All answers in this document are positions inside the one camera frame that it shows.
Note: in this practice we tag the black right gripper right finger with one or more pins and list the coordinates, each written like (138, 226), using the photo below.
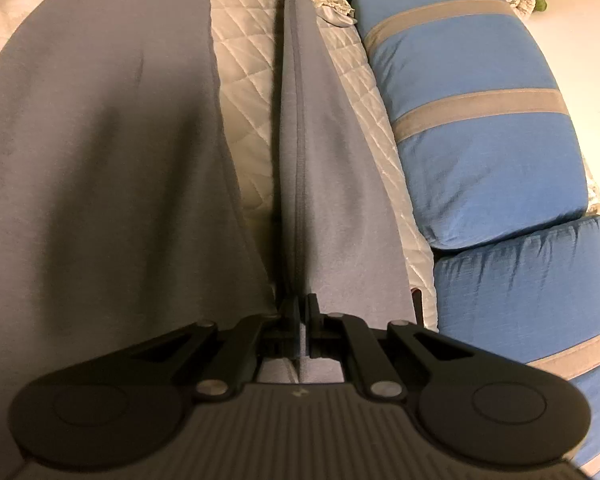
(471, 403)

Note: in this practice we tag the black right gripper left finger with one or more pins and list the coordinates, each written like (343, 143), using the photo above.
(114, 410)

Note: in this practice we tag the grey cloth garment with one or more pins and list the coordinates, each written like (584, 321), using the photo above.
(120, 211)

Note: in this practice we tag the blue striped pillow far side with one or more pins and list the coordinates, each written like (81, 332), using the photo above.
(534, 299)

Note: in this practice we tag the blue striped pillow near headboard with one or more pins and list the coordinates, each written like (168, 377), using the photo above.
(484, 136)

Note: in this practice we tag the white quilted bedspread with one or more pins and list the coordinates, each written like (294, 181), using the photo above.
(245, 36)

